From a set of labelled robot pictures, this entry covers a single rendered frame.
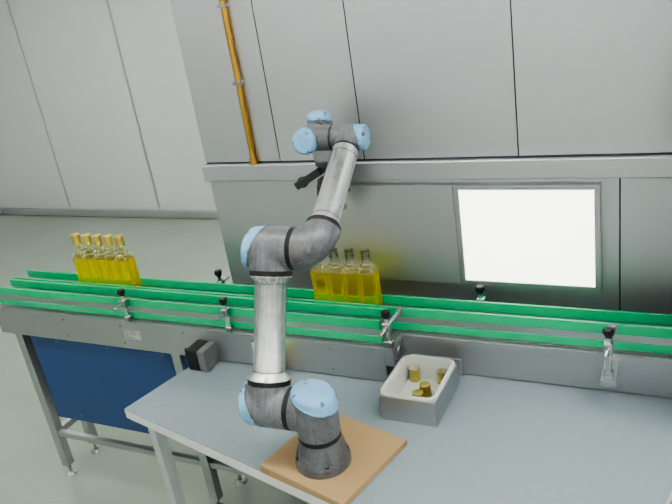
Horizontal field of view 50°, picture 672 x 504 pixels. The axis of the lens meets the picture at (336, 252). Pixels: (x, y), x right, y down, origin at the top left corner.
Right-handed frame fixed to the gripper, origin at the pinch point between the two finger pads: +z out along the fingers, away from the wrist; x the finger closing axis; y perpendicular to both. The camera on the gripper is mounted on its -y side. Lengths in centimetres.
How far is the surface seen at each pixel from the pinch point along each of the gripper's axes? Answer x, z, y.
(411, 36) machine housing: 15, -53, 29
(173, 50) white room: 307, -27, -296
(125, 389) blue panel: -15, 70, -98
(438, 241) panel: 11.9, 11.5, 31.8
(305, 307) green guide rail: -6.8, 29.5, -10.9
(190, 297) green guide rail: -7, 29, -59
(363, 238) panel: 11.7, 11.3, 5.3
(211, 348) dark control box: -19, 42, -45
